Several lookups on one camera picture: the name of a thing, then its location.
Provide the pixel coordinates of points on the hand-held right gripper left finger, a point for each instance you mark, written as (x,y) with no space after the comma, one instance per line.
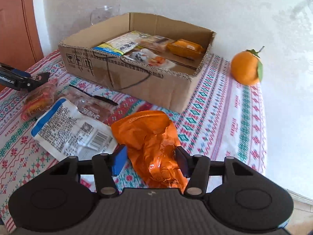
(119,161)

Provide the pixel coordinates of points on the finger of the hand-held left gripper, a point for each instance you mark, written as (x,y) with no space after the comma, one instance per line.
(34,81)
(22,74)

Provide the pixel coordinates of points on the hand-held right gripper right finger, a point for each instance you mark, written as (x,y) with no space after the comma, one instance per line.
(182,162)

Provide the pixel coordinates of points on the clear packet of red candies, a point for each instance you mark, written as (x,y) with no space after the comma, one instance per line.
(36,102)

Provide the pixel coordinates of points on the orange foil wrapper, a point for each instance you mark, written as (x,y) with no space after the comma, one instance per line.
(146,137)

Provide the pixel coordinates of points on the cardboard box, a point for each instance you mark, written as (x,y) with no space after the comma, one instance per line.
(127,78)

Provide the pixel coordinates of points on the long yellow fish snack packet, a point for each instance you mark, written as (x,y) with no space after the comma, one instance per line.
(119,44)

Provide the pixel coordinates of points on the white packet with orange pieces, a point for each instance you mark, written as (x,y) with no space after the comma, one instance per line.
(144,56)

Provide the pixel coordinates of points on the small orange bread packet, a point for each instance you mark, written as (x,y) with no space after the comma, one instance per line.
(185,47)

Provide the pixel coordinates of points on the clear packet of crackers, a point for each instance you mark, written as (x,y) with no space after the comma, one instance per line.
(156,42)

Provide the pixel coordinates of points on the blue white snack packet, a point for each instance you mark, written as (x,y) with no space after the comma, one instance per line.
(63,124)

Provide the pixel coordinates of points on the patterned woven tablecloth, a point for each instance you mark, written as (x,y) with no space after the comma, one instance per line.
(215,117)

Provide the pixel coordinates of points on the clear brown snack packet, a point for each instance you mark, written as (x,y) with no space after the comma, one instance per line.
(95,110)

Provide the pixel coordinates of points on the wooden door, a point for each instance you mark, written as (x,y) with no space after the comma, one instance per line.
(14,17)

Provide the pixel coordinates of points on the clear glass mug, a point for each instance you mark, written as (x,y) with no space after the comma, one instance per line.
(102,14)

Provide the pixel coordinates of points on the orange with green leaf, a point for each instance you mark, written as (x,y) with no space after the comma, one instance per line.
(244,68)

